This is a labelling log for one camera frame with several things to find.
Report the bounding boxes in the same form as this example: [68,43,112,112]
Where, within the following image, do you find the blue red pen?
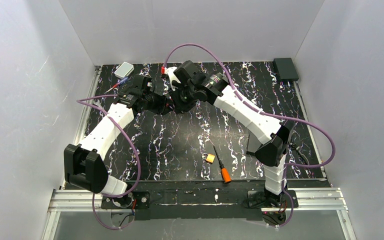
[105,76,129,93]

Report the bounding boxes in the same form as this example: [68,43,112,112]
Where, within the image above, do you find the dark grey flat plate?
[246,132,262,156]

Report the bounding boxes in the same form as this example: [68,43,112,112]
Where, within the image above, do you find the orange handled screwdriver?
[213,146,232,184]

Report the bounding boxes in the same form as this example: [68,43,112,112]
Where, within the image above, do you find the aluminium frame rail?
[41,66,359,240]

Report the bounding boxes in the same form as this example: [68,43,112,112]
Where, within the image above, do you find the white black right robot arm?
[162,60,294,208]

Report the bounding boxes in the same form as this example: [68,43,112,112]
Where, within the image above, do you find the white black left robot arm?
[63,74,172,198]

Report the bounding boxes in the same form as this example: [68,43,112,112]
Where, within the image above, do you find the white rectangular box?
[114,62,134,79]

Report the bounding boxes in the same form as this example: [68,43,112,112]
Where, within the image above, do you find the black box in corner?
[273,57,299,82]

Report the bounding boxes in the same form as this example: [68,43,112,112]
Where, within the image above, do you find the small silver wrench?
[93,99,105,114]

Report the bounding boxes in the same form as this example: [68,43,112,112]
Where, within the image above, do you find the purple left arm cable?
[76,94,142,231]

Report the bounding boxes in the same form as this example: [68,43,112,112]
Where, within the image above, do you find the brass padlock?
[202,153,216,164]

